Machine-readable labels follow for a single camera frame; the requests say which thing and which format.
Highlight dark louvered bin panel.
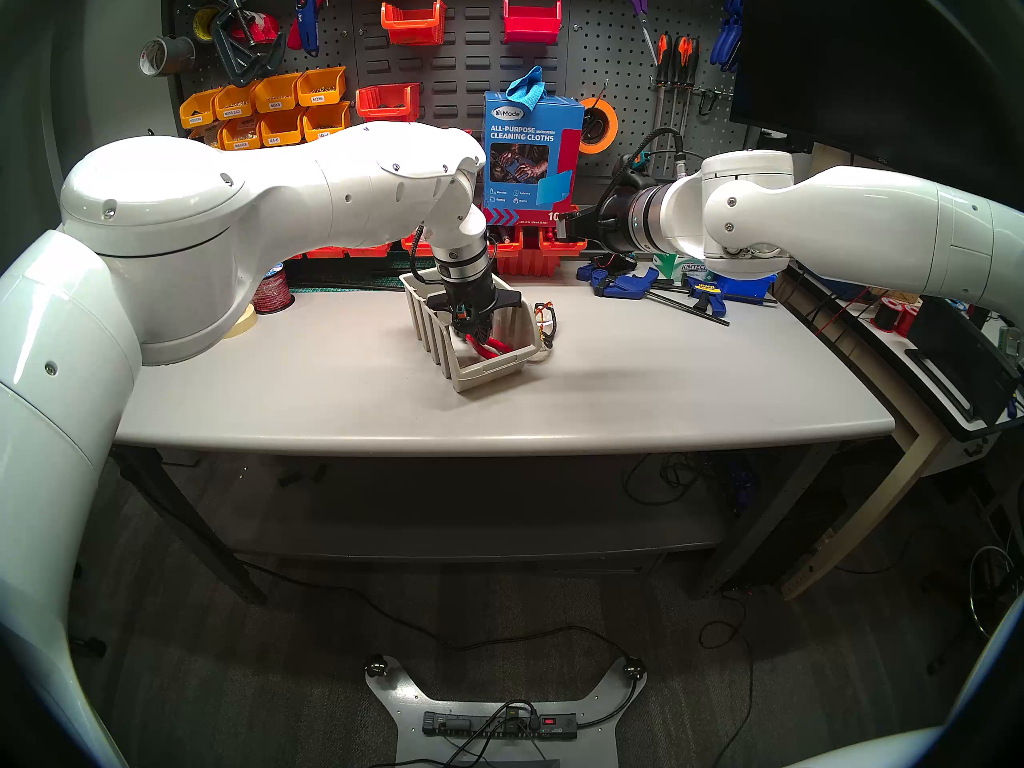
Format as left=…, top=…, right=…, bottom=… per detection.
left=350, top=0, right=573, bottom=185

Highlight red wire spools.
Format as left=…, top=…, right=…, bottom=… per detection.
left=872, top=298, right=921, bottom=337

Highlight black power strip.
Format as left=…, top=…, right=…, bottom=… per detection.
left=422, top=710, right=578, bottom=741

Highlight black monitor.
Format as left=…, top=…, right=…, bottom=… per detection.
left=730, top=0, right=1024, bottom=231

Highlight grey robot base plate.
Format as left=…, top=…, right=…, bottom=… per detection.
left=365, top=654, right=647, bottom=768

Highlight plain blue bar clamp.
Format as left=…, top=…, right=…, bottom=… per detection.
left=578, top=264, right=730, bottom=327

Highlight blue bar clamp yellow label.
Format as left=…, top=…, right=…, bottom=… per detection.
left=684, top=277, right=777, bottom=318

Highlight yellow bin labelled M3X5 BAG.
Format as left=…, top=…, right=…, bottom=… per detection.
left=214, top=84, right=259, bottom=121

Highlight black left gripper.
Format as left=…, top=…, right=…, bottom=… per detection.
left=428, top=277, right=525, bottom=347

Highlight purple-handled scissors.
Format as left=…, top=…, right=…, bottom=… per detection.
left=616, top=0, right=658, bottom=67

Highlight grey perforated pegboard panel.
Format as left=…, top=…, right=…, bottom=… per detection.
left=162, top=0, right=357, bottom=147
left=568, top=0, right=757, bottom=190

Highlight blue microfiber cloth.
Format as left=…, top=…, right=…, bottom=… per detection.
left=506, top=66, right=547, bottom=111

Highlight yellow bin labelled M3-4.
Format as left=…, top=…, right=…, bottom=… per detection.
left=302, top=102, right=352, bottom=142

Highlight orange tape roll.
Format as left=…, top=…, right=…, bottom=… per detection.
left=578, top=97, right=619, bottom=154

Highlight yellow bin labelled M3X5X4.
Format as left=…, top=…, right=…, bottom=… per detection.
left=180, top=89, right=222, bottom=129

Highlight blue spring clamps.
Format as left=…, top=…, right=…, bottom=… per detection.
left=710, top=0, right=745, bottom=73

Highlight yellow bin labelled M4-6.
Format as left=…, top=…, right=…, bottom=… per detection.
left=260, top=109, right=307, bottom=146

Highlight red wire spool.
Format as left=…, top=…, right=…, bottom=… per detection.
left=254, top=264, right=295, bottom=315

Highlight black braided cable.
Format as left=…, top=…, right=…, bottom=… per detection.
left=406, top=222, right=501, bottom=283

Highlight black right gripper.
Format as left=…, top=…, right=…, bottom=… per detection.
left=558, top=184, right=641, bottom=254

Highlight grey workbench frame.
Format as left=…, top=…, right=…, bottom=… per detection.
left=112, top=442, right=841, bottom=607

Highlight blue cleaning cloths box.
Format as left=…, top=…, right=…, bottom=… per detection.
left=483, top=92, right=586, bottom=226

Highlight dark blue equipment case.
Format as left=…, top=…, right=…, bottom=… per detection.
left=796, top=266, right=861, bottom=299

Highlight black flat tray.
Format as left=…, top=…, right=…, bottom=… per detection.
left=904, top=294, right=1024, bottom=439

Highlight blue plastic bin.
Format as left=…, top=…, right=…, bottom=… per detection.
left=712, top=269, right=778, bottom=297

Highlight grey C-clamp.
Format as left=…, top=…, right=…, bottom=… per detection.
left=210, top=0, right=286, bottom=87

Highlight beige plastic storage bin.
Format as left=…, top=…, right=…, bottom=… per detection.
left=398, top=262, right=538, bottom=394

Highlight silver duct tape roll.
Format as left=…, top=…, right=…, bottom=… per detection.
left=140, top=36, right=197, bottom=77

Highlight yellow bin labelled M3X6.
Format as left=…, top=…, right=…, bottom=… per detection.
left=296, top=66, right=347, bottom=107

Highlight black cable with metal plug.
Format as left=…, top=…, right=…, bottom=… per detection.
left=612, top=126, right=689, bottom=185

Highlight green white Kimtech wipes box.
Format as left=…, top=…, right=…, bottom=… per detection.
left=652, top=249, right=718, bottom=283

